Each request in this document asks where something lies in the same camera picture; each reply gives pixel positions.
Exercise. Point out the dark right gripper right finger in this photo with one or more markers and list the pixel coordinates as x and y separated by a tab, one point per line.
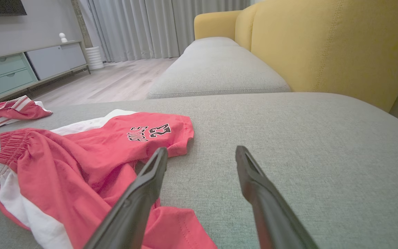
271	211

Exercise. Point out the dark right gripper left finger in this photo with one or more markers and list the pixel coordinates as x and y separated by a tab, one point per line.
133	207

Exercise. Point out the narrow yellow sofa back cushion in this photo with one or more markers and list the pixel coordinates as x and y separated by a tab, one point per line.
244	27

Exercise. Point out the grey sofa seat cushion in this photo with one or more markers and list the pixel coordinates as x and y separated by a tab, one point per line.
211	41
216	72

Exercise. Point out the small white figurine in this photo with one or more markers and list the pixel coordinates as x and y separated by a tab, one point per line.
63	38

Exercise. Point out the red shorts with white panels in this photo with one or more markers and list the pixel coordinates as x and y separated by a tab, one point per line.
81	162

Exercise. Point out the yellow sofa armrest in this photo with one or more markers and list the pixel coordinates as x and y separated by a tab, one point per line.
214	24

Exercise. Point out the wide yellow sofa back cushion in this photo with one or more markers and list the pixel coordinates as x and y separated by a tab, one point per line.
323	45

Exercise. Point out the light grey curtain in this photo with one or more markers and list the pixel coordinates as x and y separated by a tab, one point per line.
143	27

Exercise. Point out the pale green cabinet drawer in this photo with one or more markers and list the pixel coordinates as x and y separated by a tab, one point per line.
3	65
12	81

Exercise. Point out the red jersey with striped trim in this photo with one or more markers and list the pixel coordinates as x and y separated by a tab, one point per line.
12	110

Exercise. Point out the white ribbed cylinder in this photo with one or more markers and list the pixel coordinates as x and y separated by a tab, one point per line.
94	58

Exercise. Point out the large grey sofa seat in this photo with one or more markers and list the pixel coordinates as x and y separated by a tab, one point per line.
306	155

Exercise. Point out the long low TV cabinet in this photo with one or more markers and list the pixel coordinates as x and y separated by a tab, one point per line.
55	60

